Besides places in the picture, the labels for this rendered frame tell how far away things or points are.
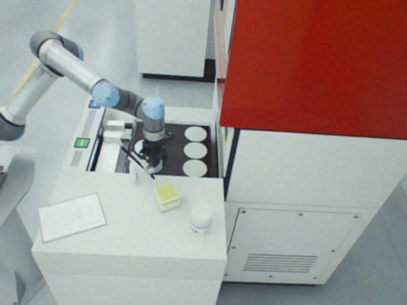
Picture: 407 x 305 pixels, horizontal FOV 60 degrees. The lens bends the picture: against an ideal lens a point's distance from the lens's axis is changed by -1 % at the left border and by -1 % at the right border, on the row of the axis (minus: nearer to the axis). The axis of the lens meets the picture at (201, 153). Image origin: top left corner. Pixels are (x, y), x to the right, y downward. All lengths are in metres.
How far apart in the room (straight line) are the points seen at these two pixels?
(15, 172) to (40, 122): 1.56
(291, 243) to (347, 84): 0.91
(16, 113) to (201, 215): 0.89
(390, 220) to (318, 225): 1.23
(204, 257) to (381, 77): 0.78
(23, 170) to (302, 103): 1.17
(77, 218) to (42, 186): 1.45
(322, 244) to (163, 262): 0.92
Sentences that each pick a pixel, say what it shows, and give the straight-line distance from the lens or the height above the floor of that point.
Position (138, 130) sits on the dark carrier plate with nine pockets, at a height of 0.90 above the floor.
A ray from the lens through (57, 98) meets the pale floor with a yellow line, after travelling 3.47.
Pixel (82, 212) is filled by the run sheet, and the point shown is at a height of 0.97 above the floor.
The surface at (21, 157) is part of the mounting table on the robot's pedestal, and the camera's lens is 1.77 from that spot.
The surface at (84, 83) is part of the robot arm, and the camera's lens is 1.24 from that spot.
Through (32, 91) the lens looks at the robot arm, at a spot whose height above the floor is 1.12.
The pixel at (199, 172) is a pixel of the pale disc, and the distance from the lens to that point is 1.49.
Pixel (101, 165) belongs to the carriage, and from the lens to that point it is 1.56.
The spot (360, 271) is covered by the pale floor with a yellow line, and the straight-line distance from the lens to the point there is 2.54.
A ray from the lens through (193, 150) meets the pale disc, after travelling 1.58.
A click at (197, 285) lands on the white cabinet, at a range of 1.36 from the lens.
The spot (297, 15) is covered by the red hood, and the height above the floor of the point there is 1.63.
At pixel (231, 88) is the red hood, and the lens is 1.11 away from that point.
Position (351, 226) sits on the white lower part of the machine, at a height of 0.68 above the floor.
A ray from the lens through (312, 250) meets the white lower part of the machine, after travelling 1.92.
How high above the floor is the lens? 2.01
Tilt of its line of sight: 45 degrees down
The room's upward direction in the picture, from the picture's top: 7 degrees clockwise
